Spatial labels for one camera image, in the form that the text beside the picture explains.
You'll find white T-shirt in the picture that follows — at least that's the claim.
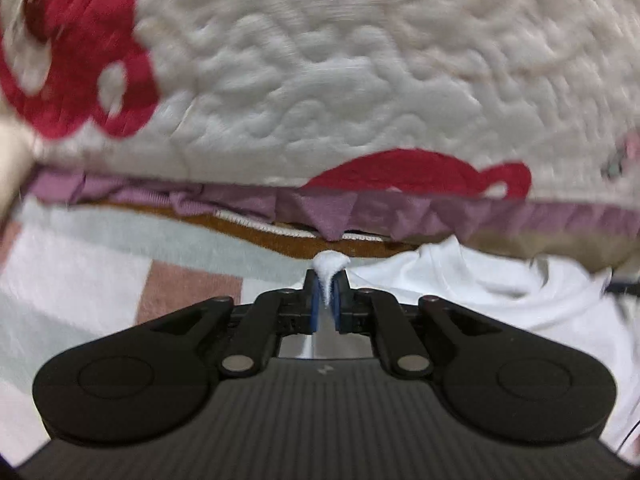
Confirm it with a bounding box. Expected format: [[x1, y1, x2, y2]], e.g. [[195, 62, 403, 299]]
[[312, 237, 640, 463]]

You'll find checked cartoon rug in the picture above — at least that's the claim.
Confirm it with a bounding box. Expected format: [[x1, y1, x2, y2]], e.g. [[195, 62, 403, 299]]
[[0, 197, 431, 466]]

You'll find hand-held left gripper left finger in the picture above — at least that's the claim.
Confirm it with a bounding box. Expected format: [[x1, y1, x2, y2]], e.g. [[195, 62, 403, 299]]
[[140, 270, 321, 378]]

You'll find beige bed base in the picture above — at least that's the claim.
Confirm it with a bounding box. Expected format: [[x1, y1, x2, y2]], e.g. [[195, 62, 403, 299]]
[[465, 230, 631, 273]]

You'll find cream bear-print quilt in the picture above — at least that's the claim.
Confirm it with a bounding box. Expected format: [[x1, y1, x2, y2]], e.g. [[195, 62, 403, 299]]
[[0, 0, 640, 203]]

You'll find cream plush cushion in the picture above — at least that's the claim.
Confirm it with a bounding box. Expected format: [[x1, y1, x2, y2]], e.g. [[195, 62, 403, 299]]
[[0, 112, 43, 223]]

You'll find purple ruffled bed skirt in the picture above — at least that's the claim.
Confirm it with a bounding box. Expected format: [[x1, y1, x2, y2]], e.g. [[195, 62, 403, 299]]
[[27, 167, 640, 266]]

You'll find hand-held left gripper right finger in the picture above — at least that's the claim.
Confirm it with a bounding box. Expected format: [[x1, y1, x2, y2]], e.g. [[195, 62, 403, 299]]
[[332, 270, 507, 378]]

